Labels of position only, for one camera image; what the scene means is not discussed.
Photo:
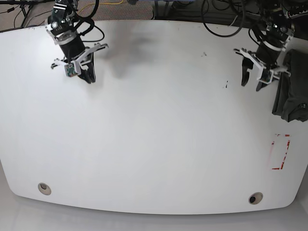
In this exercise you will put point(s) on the wrist camera on image-left arm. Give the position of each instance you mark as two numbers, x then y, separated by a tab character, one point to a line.
70	70

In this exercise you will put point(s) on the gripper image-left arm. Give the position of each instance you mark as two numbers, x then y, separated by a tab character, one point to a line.
81	58

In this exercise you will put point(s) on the right table cable grommet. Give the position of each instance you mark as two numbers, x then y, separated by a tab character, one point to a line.
255	198

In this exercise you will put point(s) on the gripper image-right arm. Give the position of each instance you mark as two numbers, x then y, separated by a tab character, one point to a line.
265	57

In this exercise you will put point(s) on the wrist camera on image-right arm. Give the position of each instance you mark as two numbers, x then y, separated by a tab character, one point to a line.
265	76

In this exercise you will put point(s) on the left table cable grommet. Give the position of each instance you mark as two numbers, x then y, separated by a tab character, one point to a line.
44	189

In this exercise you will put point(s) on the black tripod stand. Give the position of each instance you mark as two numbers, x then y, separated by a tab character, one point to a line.
14	14

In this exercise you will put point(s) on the dark grey T-shirt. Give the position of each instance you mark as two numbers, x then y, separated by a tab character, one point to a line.
291	101

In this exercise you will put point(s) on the table cable grommet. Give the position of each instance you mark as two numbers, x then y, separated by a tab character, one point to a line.
255	198
44	189

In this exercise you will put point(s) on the red tape rectangle marking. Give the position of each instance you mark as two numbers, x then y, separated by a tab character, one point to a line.
279	150

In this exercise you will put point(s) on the grey metal frame background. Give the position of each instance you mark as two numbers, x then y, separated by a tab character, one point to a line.
164	9

